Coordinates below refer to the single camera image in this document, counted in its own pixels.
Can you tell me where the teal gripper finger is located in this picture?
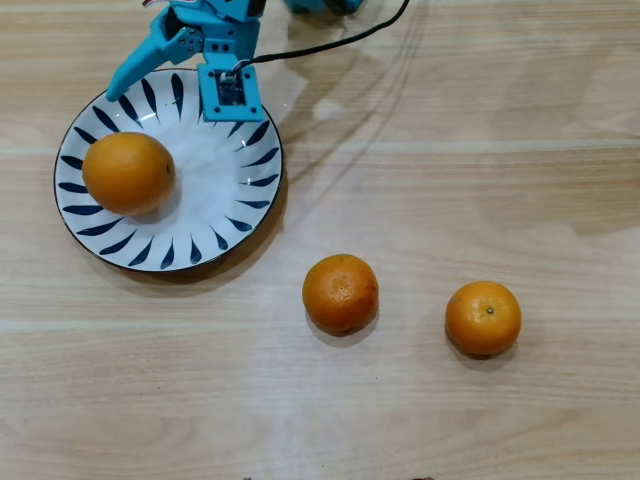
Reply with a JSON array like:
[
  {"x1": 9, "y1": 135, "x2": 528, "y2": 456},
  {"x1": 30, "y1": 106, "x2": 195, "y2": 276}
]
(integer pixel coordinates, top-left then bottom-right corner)
[{"x1": 105, "y1": 7, "x2": 205, "y2": 102}]

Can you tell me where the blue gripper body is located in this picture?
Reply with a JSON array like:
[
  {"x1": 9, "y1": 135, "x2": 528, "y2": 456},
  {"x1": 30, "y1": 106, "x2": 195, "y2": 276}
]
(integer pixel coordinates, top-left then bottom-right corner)
[{"x1": 199, "y1": 19, "x2": 260, "y2": 67}]

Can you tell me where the large smooth orange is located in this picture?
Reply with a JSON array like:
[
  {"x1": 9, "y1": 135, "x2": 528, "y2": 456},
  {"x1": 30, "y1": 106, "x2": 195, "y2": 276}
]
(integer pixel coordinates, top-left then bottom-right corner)
[{"x1": 81, "y1": 131, "x2": 177, "y2": 217}]

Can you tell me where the scarred small orange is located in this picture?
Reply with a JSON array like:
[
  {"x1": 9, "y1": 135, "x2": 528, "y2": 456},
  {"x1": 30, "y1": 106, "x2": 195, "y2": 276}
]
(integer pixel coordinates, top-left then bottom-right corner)
[{"x1": 301, "y1": 253, "x2": 380, "y2": 335}]

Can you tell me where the small orange green stem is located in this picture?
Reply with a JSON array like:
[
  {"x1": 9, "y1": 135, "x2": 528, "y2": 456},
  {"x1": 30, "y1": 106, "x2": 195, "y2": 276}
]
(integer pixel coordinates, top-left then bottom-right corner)
[{"x1": 444, "y1": 280, "x2": 523, "y2": 357}]

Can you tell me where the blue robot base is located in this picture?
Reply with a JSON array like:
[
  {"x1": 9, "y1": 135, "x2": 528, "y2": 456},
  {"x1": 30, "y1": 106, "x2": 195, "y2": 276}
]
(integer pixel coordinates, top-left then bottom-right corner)
[{"x1": 283, "y1": 0, "x2": 367, "y2": 15}]

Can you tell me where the white plate blue leaf pattern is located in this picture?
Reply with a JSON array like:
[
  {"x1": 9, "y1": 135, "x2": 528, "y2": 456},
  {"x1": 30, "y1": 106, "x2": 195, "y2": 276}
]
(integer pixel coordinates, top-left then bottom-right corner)
[{"x1": 53, "y1": 68, "x2": 285, "y2": 274}]

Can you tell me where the blue camera mount with board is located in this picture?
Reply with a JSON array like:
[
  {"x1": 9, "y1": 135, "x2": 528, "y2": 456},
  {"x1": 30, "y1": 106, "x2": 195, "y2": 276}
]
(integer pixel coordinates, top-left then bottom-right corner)
[{"x1": 196, "y1": 62, "x2": 266, "y2": 124}]

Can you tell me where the black cable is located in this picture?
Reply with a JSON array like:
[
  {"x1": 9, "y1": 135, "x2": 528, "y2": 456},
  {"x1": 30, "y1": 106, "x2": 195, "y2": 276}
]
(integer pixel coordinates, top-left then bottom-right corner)
[{"x1": 233, "y1": 0, "x2": 412, "y2": 71}]

